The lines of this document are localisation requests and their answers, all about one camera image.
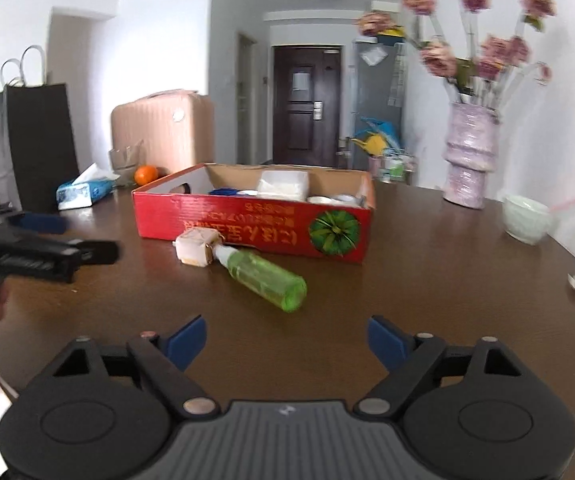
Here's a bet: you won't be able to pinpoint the wire basket with jars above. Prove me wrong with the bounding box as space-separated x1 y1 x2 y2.
369 152 417 184

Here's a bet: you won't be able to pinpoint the clear glass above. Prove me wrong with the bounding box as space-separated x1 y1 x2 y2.
109 140 146 186

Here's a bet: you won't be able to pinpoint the pink suitcase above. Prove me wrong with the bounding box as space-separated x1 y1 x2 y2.
111 89 216 177

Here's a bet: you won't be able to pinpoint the white charger plug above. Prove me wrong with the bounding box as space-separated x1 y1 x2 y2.
172 227 218 268

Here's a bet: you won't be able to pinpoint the grey fridge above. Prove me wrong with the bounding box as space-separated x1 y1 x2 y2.
350 35 409 171

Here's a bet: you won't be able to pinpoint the lilac ceramic vase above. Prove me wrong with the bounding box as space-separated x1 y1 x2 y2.
442 101 499 209

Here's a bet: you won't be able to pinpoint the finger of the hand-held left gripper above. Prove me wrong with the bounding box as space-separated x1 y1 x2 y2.
68 239 120 265
8 210 67 235

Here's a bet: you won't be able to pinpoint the red cardboard box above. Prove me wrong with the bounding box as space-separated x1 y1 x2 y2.
132 162 374 266

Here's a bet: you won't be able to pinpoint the pale green bowl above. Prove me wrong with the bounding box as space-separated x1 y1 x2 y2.
502 195 554 246

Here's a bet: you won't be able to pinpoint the green spray bottle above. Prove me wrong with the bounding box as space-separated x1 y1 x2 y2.
214 246 308 314

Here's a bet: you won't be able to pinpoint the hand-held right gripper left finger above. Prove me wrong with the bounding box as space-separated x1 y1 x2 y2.
52 315 219 419

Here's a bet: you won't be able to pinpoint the blue tissue pack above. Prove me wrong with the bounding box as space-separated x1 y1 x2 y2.
56 162 121 211

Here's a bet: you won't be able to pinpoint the orange fruit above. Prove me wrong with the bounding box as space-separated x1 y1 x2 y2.
134 165 160 187

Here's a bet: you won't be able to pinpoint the dark wooden door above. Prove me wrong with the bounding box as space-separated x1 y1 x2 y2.
272 45 343 166

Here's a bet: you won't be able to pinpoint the white pill bottle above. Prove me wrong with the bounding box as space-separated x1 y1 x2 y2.
258 170 311 200

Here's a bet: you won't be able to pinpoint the dried pink roses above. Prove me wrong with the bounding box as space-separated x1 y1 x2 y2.
356 0 558 108

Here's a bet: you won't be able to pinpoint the black paper bag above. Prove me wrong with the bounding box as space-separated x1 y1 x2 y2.
0 45 81 213

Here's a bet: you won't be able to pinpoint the yellow and blue bag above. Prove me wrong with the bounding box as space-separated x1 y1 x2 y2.
352 117 401 159

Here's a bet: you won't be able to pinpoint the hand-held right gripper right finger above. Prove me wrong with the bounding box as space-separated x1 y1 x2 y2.
352 315 523 419

